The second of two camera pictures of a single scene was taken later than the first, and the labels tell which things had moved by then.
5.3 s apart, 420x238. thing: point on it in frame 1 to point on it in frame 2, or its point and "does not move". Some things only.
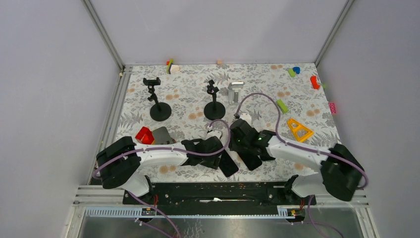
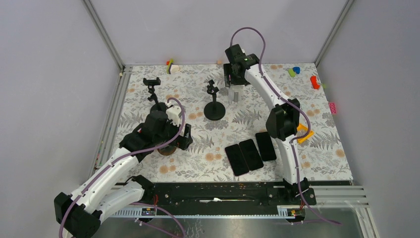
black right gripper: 234,147 to 228,71
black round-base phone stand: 161,111 does not move
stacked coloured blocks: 171,68 does not move
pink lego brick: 333,107 does not move
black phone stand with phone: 214,110 does not move
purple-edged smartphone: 227,164 to 236,159
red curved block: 313,81 does not move
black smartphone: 251,161 does not move
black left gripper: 213,163 to 183,142
